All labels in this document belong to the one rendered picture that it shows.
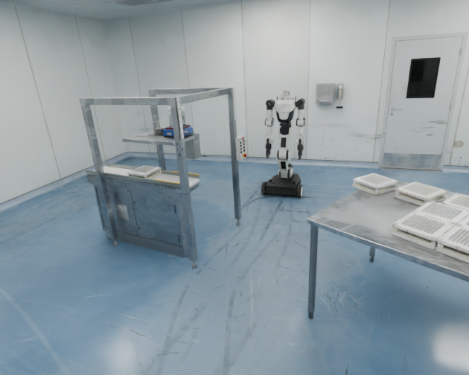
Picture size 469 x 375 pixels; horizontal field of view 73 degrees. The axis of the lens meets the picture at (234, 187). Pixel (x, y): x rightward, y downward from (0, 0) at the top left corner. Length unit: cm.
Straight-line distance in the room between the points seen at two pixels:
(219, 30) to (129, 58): 209
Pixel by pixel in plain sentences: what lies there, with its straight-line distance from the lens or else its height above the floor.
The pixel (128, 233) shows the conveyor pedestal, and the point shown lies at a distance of 387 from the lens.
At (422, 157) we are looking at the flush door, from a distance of 631.
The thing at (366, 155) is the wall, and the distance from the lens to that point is 621.
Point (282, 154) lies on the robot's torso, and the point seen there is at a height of 63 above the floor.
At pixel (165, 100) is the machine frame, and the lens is 276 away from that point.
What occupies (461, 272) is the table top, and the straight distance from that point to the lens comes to 195.
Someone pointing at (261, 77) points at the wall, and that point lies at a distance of 621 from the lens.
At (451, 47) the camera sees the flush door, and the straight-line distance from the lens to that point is 612.
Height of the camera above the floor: 186
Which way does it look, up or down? 21 degrees down
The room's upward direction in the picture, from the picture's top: 3 degrees counter-clockwise
